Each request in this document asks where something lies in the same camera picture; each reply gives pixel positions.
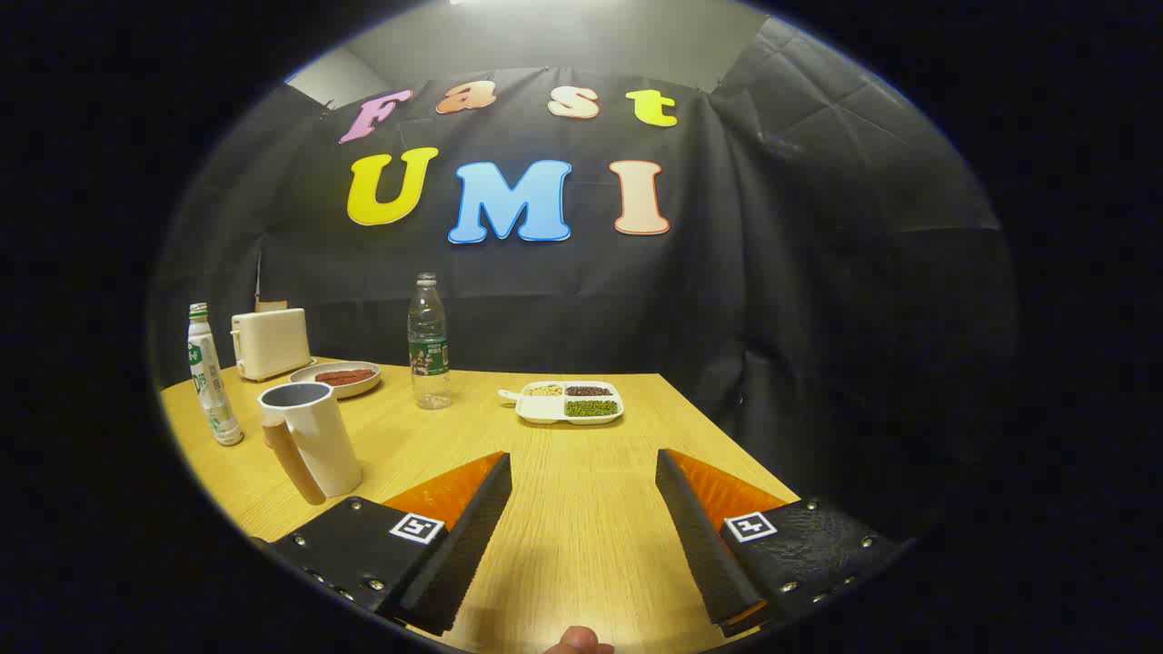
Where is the white toaster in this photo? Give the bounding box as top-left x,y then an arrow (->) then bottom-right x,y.
230,307 -> 313,382

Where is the white divided dish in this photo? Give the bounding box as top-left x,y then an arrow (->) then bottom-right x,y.
498,380 -> 626,426

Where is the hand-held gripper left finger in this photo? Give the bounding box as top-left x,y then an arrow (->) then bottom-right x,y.
250,451 -> 512,637

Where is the white juice bottle green label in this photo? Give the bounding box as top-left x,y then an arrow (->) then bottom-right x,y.
187,302 -> 244,447

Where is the white cup wooden handle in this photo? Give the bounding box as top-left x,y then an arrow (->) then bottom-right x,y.
258,381 -> 364,506

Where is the white round plate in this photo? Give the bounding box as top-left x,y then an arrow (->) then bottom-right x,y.
289,361 -> 383,400

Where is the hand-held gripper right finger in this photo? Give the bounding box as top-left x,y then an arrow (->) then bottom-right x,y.
655,448 -> 914,639

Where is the clear water bottle green label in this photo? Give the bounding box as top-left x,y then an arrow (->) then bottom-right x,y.
408,272 -> 452,411

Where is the wooden table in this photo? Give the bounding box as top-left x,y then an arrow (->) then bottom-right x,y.
159,357 -> 800,654

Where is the black backdrop cloth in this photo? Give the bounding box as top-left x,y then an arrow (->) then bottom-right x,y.
150,18 -> 1014,537

